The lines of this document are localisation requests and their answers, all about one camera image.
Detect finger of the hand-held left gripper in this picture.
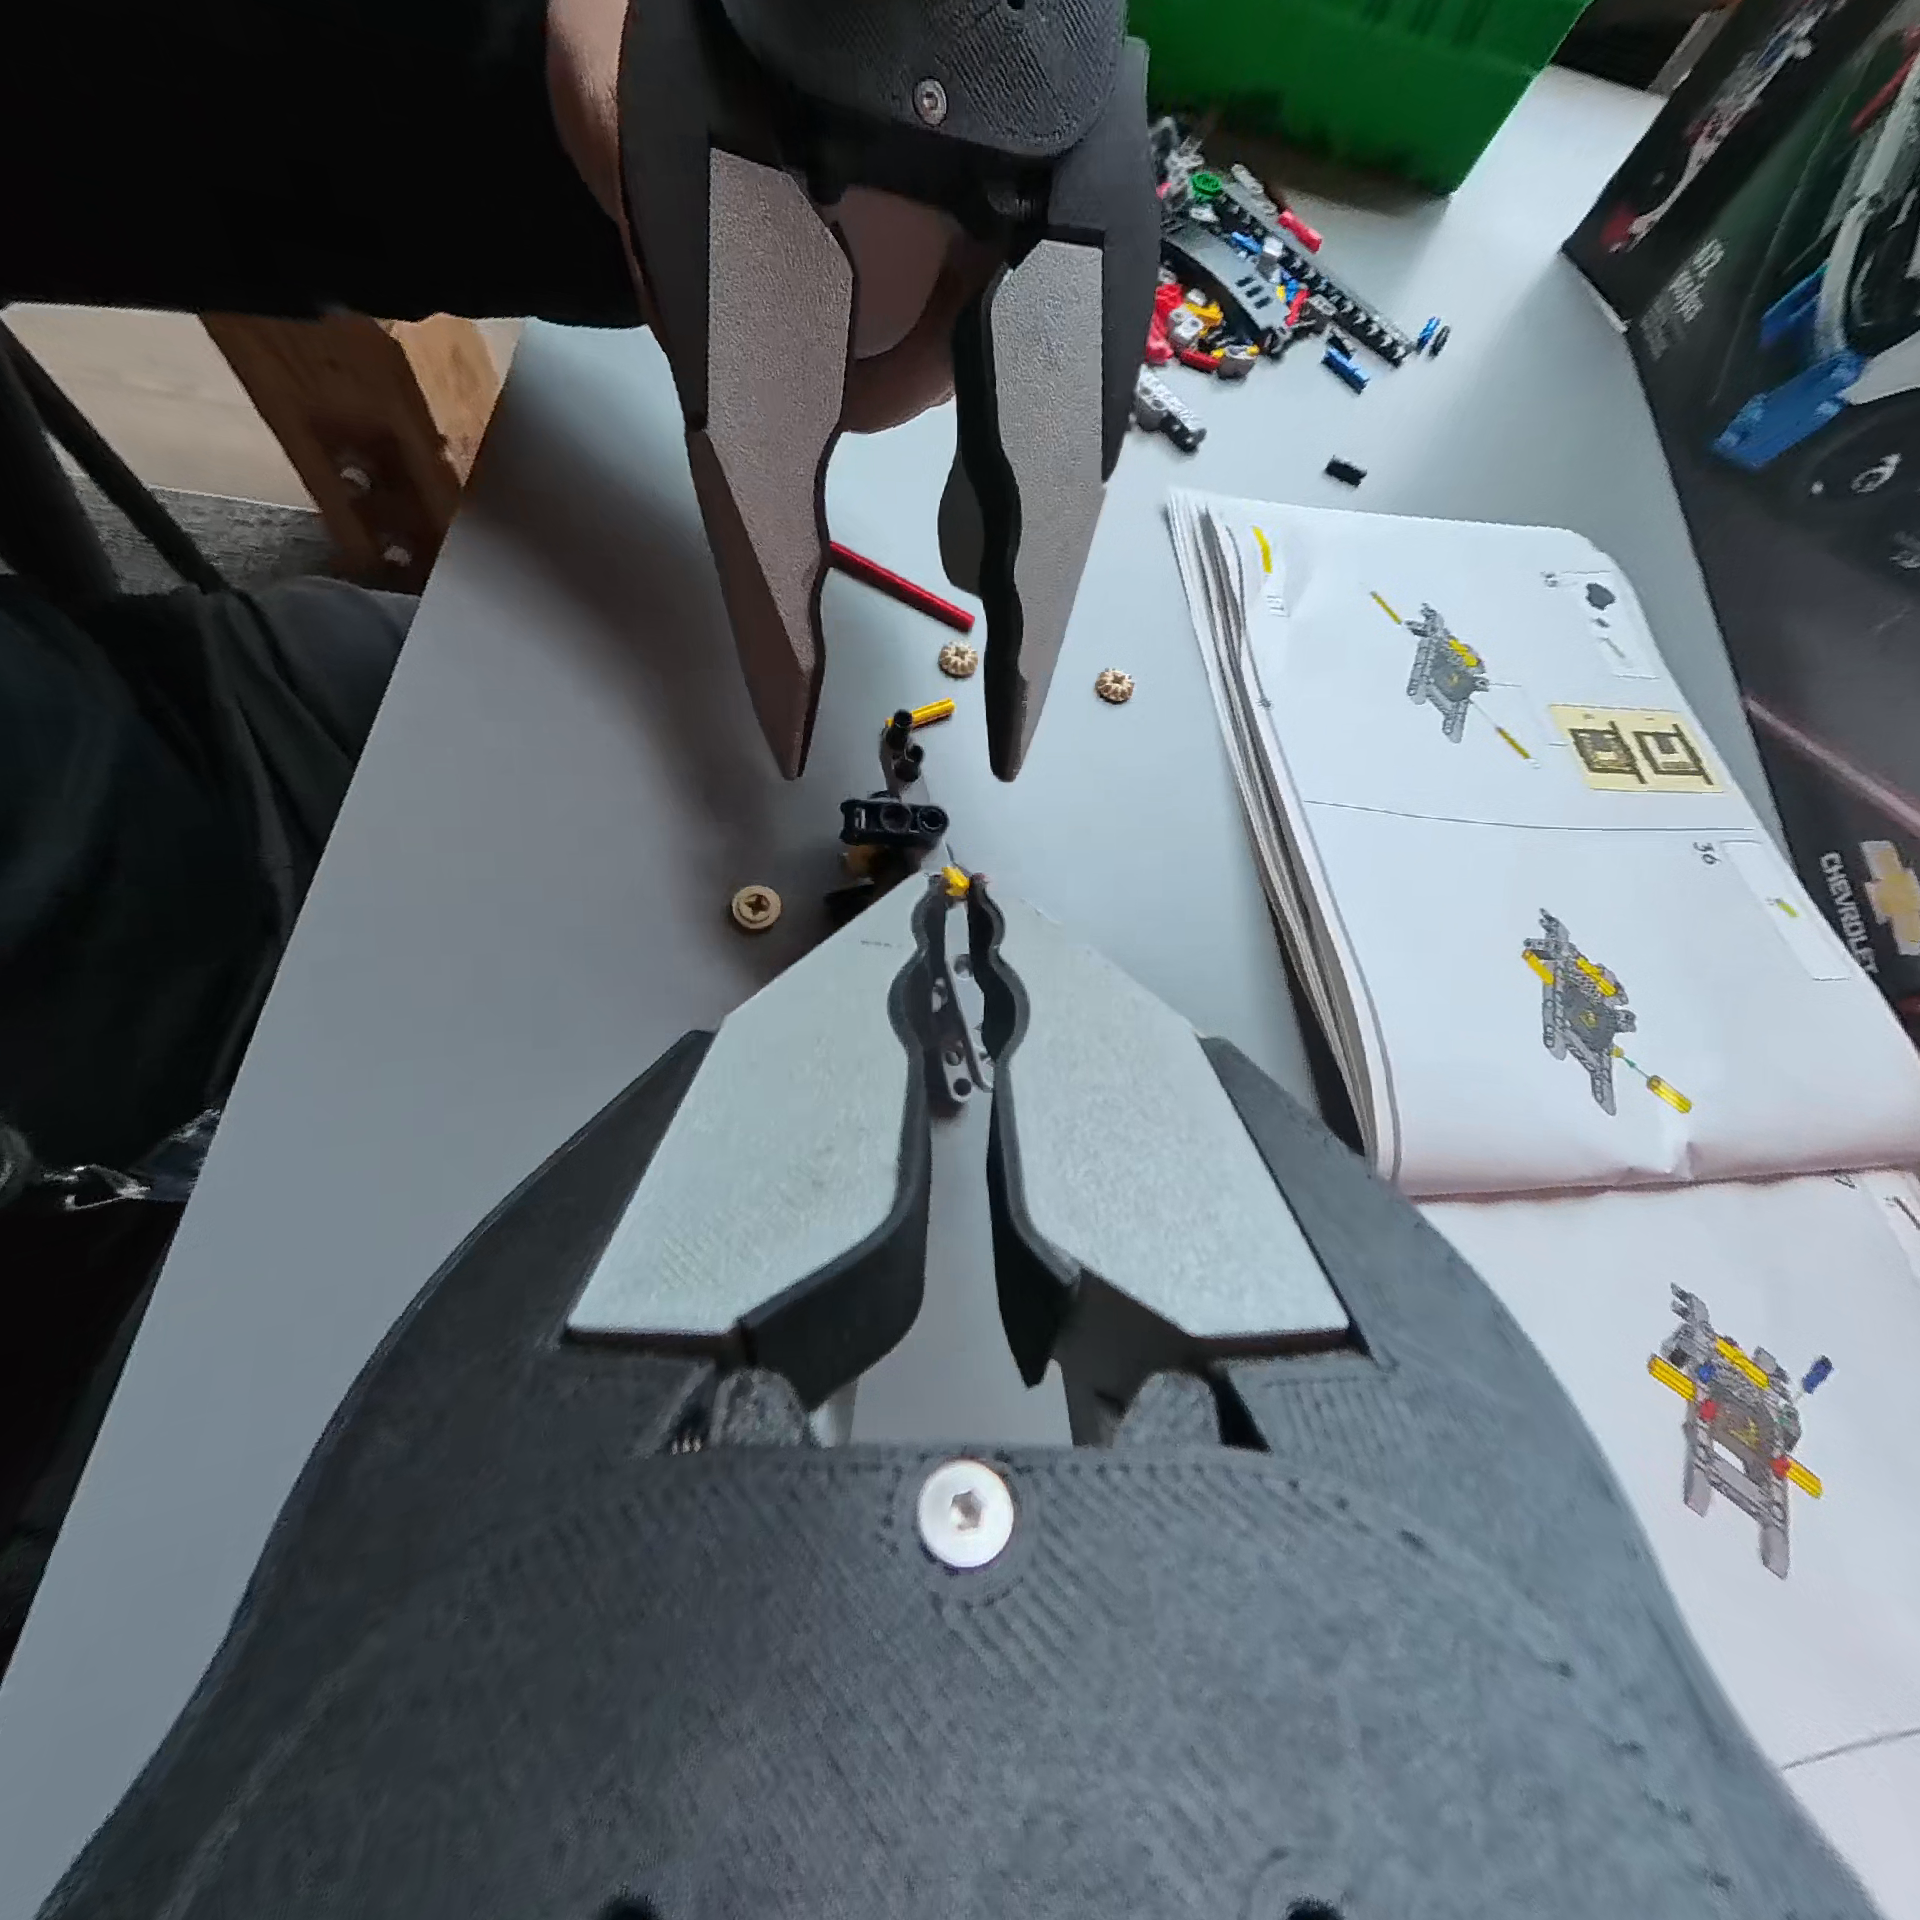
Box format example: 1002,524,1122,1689
688,147,860,784
936,238,1116,784

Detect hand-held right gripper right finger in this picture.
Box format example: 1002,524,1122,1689
967,873,1358,1446

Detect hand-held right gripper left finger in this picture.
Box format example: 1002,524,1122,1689
565,873,952,1408

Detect grey lego chassis assembly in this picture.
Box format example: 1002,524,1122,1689
823,705,1003,1121

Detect red lego axle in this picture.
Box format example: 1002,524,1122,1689
828,540,979,634

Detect pile of loose lego pieces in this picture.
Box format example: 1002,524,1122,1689
1142,118,1454,454

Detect lego instruction booklet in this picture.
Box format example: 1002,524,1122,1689
1160,488,1920,1920

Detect black car-print lego box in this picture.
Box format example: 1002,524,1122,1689
1559,0,1920,1052

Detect person's left hand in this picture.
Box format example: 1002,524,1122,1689
544,0,1012,438

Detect wooden beam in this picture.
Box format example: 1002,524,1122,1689
200,311,506,595

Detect green plastic bin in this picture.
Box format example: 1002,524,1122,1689
1124,0,1595,196

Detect black metal chair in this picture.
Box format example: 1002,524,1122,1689
0,323,332,602

